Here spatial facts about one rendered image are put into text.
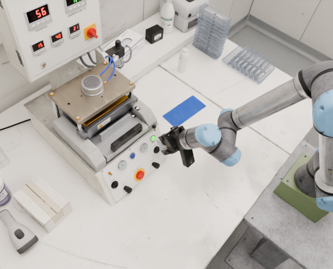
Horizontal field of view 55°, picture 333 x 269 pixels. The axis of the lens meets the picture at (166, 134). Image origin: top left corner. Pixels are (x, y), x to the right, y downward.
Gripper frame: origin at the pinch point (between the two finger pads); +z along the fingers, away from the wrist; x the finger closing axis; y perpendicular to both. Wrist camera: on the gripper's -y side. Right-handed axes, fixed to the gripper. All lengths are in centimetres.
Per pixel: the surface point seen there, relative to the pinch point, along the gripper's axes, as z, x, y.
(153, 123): -1.5, -2.2, 11.5
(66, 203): 9.6, 41.9, 5.0
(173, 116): 19.7, -25.2, 5.7
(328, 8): 40, -233, -4
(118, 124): -1.0, 10.9, 19.2
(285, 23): 82, -232, 3
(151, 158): 7.2, 3.4, -1.4
